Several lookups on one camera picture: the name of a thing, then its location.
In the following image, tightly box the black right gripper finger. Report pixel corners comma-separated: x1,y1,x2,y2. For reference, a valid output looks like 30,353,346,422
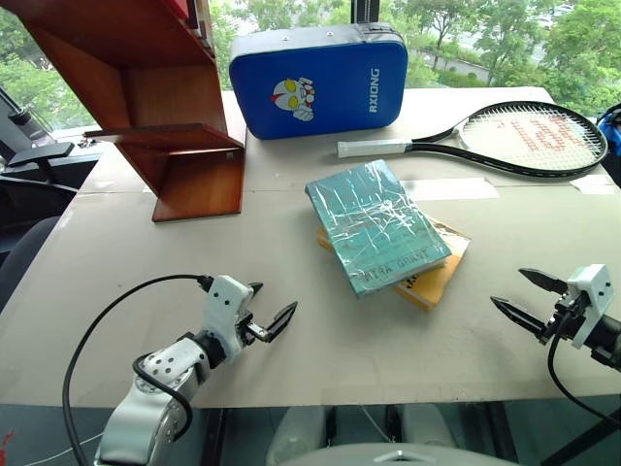
490,296,553,346
518,267,571,295

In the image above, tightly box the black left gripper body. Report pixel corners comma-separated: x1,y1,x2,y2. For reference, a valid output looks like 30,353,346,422
235,309,256,348

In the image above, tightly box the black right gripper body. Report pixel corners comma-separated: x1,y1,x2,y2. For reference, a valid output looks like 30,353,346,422
547,283,592,343

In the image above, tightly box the yellow paperback book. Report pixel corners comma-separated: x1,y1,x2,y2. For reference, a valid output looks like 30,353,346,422
315,216,474,313

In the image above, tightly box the brown wooden shelf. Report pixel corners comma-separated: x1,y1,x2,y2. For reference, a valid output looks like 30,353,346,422
0,0,247,223

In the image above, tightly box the teal plastic-wrapped book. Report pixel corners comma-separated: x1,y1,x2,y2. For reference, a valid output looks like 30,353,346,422
304,158,453,300

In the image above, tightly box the short white tape strip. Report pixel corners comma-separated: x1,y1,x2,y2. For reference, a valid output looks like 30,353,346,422
569,174,618,196

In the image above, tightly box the grey rounded robot leg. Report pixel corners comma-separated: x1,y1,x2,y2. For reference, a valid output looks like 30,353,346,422
264,405,337,458
391,403,458,449

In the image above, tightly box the black table leg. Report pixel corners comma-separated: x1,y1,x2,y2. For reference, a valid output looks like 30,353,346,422
201,407,230,466
483,401,518,463

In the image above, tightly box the long white tape strip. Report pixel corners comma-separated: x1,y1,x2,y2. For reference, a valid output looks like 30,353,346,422
401,177,502,201

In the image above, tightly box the blue and black bag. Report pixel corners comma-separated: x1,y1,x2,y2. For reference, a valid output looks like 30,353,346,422
596,102,621,158

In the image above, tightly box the black tennis racket white grip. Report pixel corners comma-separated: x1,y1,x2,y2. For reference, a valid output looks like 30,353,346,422
337,100,609,179

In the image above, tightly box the silver robot torso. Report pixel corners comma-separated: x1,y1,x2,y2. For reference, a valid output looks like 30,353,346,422
290,448,523,466

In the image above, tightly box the blue padded case cartoon print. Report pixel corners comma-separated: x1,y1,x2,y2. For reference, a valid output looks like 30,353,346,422
228,21,409,142

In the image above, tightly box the black office chair backrest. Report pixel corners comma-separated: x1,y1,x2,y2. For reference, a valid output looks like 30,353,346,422
0,215,61,312

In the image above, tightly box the black office chair armrest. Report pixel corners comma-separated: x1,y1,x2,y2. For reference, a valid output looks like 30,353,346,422
8,141,77,170

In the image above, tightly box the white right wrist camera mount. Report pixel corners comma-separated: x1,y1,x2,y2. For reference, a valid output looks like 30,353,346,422
566,263,614,350

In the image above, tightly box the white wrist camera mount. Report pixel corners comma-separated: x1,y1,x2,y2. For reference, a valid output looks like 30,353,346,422
566,263,614,350
200,274,256,363

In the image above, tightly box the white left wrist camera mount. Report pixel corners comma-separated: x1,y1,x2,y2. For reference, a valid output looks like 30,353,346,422
200,274,256,363

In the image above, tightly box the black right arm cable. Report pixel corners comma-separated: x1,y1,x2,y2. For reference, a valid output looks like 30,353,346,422
546,310,621,429

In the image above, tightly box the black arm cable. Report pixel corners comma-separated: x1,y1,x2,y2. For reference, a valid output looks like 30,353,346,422
61,274,216,466
546,310,621,429

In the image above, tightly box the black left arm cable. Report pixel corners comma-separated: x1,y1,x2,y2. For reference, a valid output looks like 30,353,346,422
61,274,216,466

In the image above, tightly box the black window post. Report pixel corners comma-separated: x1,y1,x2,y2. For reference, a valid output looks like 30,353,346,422
350,0,381,25

